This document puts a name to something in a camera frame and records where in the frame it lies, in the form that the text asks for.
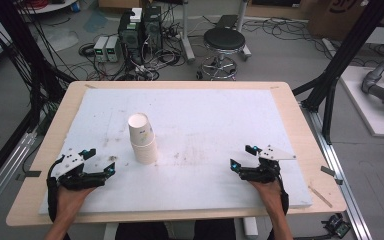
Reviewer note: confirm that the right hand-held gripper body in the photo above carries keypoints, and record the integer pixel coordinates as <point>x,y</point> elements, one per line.
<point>273,154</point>

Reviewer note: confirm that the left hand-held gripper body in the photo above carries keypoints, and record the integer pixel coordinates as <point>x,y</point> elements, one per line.
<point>70,163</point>

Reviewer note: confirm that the stack of nested paper cups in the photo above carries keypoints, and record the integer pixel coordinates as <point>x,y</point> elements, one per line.
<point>145,153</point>

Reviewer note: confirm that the person's left hand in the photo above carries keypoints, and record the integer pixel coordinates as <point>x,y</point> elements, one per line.
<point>69,201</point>

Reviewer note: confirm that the person's right hand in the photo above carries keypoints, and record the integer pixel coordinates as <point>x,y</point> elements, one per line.
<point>272,195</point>

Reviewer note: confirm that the wooden table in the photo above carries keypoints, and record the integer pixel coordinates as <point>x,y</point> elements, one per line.
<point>300,140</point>

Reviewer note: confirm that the black tape strip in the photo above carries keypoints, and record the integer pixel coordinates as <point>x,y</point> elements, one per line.
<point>330,172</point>
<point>30,174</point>

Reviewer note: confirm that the white table leg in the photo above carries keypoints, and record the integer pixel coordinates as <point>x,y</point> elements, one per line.
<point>110,231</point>

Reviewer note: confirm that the thin wooden stick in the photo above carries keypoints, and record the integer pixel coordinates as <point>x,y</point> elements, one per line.
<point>320,196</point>

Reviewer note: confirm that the person's dark trousers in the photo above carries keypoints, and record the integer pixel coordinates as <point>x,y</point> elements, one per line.
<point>140,231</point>

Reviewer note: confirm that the white foam mat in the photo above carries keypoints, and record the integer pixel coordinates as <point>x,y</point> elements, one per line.
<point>196,110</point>

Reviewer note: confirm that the small circuit board device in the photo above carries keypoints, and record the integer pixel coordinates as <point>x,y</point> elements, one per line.
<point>338,226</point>

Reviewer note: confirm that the white platform board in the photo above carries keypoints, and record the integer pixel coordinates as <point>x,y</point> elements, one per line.
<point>370,113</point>

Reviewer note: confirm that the grey power supply unit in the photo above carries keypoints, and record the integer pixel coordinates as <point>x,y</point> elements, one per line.
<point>100,49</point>
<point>112,49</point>

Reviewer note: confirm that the black round stool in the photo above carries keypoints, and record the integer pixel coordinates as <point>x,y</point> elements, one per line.
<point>224,39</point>

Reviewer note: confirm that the black computer tower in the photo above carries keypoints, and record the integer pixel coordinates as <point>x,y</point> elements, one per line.
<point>152,28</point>
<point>130,40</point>

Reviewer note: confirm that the grey metal stand leg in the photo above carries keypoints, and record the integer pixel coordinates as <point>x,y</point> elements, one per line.
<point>243,20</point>
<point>187,36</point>

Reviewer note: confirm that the small white box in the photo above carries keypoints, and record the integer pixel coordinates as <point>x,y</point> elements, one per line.
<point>136,15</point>

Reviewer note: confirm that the blue cup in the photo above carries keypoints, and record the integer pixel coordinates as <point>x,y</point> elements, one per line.
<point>75,6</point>

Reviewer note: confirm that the white round table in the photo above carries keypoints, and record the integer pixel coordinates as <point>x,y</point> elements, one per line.
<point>53,6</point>

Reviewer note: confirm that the brown cardboard box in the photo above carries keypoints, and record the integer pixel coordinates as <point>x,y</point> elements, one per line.
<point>340,16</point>

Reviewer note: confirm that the aluminium rail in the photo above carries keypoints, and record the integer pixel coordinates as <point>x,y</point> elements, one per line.
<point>340,180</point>
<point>6,166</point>

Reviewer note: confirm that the black metal frame post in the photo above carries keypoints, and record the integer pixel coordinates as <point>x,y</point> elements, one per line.
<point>23,50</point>
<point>343,56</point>

